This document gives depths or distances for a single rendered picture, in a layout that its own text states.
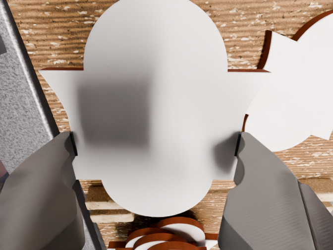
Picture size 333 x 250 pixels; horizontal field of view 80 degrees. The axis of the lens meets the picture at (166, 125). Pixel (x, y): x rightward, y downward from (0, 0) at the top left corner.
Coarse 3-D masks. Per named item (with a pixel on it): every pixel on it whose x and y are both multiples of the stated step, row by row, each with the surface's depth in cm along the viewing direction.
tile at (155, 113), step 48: (144, 0) 9; (96, 48) 10; (144, 48) 10; (192, 48) 10; (96, 96) 11; (144, 96) 11; (192, 96) 11; (240, 96) 11; (96, 144) 12; (144, 144) 13; (192, 144) 13; (144, 192) 14; (192, 192) 14
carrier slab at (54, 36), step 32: (32, 0) 16; (64, 0) 16; (96, 0) 16; (192, 0) 16; (224, 0) 16; (256, 0) 16; (288, 0) 16; (320, 0) 16; (32, 32) 17; (64, 32) 17; (224, 32) 17; (256, 32) 17; (288, 32) 17; (64, 64) 18; (256, 64) 19; (64, 128) 22; (288, 160) 25; (320, 160) 25
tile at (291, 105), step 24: (312, 24) 16; (264, 48) 18; (288, 48) 17; (312, 48) 17; (288, 72) 18; (312, 72) 18; (264, 96) 19; (288, 96) 19; (312, 96) 19; (264, 120) 21; (288, 120) 21; (312, 120) 21; (264, 144) 22; (288, 144) 22
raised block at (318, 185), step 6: (300, 180) 27; (306, 180) 27; (312, 180) 27; (318, 180) 26; (324, 180) 26; (330, 180) 26; (312, 186) 26; (318, 186) 26; (324, 186) 26; (330, 186) 26; (318, 192) 25; (324, 192) 25; (330, 192) 25; (324, 198) 25; (330, 198) 25
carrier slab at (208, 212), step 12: (216, 192) 29; (204, 204) 30; (216, 204) 30; (144, 216) 31; (168, 216) 31; (180, 216) 31; (192, 216) 32; (204, 216) 32; (216, 216) 32; (108, 228) 33; (120, 228) 33; (132, 228) 33; (204, 228) 33; (216, 228) 33; (108, 240) 35; (120, 240) 35
